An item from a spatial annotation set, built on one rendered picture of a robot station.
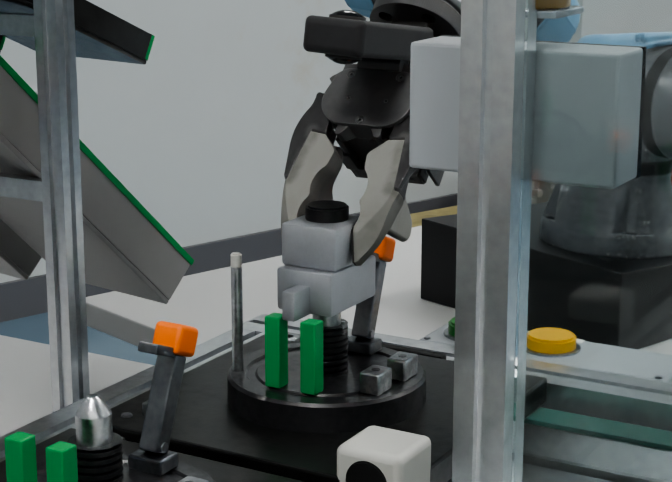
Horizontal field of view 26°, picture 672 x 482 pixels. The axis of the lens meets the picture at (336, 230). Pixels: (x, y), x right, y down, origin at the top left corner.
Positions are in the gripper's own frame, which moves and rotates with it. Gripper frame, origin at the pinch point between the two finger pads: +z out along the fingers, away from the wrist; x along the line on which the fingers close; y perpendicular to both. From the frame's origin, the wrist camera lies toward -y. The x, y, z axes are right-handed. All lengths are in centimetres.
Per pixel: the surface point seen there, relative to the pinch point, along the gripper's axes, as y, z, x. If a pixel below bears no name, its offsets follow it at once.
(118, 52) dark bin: -3.5, -11.6, 20.9
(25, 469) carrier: -18.6, 24.1, 0.9
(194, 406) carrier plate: 3.2, 12.6, 7.1
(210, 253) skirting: 308, -130, 230
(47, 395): 25.6, 8.0, 38.1
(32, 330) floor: 253, -72, 242
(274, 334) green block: 0.4, 7.4, 1.2
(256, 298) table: 54, -16, 39
